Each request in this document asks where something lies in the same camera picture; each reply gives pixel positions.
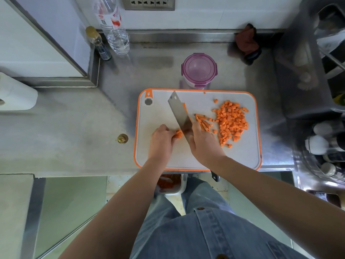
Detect person's right hand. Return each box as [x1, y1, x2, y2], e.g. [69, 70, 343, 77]
[188, 122, 227, 170]

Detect person's left hand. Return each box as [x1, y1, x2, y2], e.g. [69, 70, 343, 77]
[147, 124, 180, 166]

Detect round carrot slice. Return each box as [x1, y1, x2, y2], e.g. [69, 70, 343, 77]
[194, 113, 211, 132]

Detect pile of diced carrot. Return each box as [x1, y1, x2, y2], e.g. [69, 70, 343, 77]
[210, 99, 249, 149]

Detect black-handled kitchen knife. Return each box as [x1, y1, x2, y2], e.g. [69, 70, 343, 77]
[167, 91, 221, 182]

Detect purple lidded container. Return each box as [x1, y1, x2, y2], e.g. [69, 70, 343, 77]
[181, 53, 218, 90]

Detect person's left forearm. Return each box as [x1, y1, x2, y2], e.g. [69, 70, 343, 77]
[59, 159, 173, 259]

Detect person's right forearm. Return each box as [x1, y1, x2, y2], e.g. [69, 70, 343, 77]
[214, 155, 345, 259]

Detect white orange-rimmed cutting board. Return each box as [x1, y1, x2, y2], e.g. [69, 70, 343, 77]
[134, 88, 262, 172]

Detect white waste bin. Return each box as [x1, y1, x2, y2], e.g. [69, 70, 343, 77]
[156, 174, 188, 196]

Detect blue denim trousers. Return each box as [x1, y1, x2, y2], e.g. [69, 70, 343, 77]
[130, 177, 235, 259]

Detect pale green cabinet front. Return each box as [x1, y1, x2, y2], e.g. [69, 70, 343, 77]
[227, 172, 293, 247]
[33, 176, 108, 259]

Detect blue denim shirt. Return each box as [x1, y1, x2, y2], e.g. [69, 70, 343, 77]
[130, 207, 309, 259]

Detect clear round basin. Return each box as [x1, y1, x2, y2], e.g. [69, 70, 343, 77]
[295, 124, 345, 186]

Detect small gold-capped bottle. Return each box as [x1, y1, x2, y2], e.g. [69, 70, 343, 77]
[85, 26, 112, 61]

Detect clear plastic water bottle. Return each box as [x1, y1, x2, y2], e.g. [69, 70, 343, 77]
[93, 0, 130, 56]

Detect group of seasoning bottles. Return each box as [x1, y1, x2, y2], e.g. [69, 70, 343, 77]
[304, 120, 345, 184]

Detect dark red cloth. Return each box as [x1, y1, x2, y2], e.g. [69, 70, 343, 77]
[234, 23, 262, 65]

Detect black rectangular device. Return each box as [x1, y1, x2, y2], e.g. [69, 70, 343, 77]
[307, 189, 341, 208]

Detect white and black bag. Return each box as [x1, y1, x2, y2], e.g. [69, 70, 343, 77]
[314, 4, 345, 78]

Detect grey wall socket panel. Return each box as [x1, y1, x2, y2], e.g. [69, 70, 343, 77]
[121, 0, 176, 11]

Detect metal utensil handle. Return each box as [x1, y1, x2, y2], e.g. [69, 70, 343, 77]
[319, 47, 345, 72]

